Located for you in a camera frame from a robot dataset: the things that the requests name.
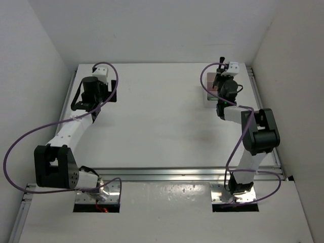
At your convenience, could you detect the black powder brush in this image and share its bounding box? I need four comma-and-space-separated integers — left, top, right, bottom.
212, 56, 225, 88

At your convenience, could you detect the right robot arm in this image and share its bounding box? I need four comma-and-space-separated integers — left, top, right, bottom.
213, 68, 280, 195

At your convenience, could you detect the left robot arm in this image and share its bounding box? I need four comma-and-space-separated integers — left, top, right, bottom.
34, 76, 117, 190

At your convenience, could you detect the clear acrylic organizer box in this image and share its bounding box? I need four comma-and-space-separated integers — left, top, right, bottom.
203, 72, 218, 109

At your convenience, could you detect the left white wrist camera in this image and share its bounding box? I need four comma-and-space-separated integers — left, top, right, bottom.
92, 66, 108, 83

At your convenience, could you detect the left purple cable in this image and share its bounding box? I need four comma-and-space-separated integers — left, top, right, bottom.
3, 62, 122, 200

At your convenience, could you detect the purple cable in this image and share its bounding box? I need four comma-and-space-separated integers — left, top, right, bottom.
199, 62, 282, 205
3, 62, 122, 200

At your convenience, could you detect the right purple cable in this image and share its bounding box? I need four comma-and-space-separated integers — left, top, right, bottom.
199, 62, 282, 205

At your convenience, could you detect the aluminium front rail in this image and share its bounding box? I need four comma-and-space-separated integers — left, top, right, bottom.
75, 167, 284, 182

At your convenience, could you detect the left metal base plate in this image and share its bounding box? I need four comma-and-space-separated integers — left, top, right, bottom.
75, 178, 122, 205

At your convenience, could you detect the metal base plate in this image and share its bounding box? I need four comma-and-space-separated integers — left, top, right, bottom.
75, 178, 122, 205
210, 183, 257, 204

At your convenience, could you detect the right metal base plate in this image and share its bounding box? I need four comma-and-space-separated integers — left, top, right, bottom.
210, 183, 257, 204

